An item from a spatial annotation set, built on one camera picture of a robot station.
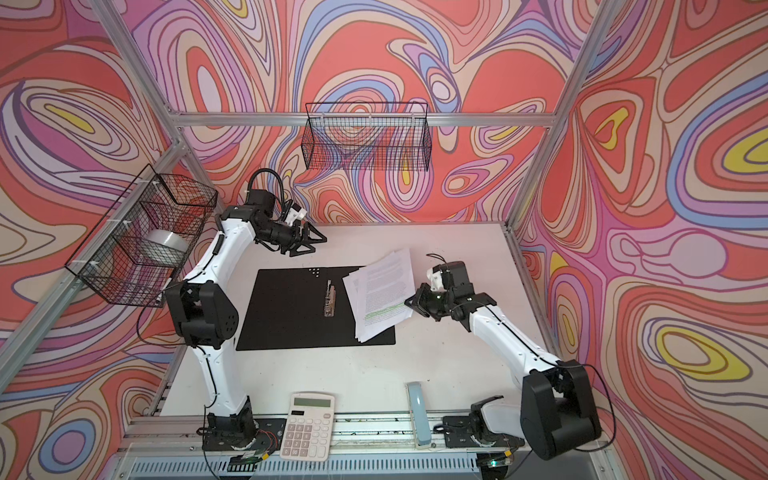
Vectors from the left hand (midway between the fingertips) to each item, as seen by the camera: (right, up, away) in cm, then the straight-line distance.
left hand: (322, 241), depth 86 cm
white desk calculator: (-1, -47, -12) cm, 48 cm away
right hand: (+25, -19, -3) cm, 31 cm away
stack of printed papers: (+17, -16, +7) cm, 24 cm away
